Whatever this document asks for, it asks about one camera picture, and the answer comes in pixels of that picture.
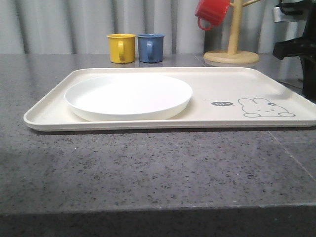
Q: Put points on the red enamel mug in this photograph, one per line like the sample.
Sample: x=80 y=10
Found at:
x=211 y=11

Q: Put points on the white round plate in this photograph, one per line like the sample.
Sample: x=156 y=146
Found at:
x=135 y=97

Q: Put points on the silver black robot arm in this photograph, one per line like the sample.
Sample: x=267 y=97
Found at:
x=304 y=46

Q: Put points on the yellow enamel mug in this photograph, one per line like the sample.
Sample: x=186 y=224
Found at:
x=122 y=48

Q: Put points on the blue enamel mug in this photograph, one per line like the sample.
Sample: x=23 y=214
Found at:
x=150 y=47

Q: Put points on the wooden mug tree stand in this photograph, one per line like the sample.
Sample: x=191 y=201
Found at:
x=232 y=55

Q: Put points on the cream rabbit serving tray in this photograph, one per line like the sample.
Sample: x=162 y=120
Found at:
x=222 y=97

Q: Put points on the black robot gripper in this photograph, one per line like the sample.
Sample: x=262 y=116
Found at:
x=304 y=46

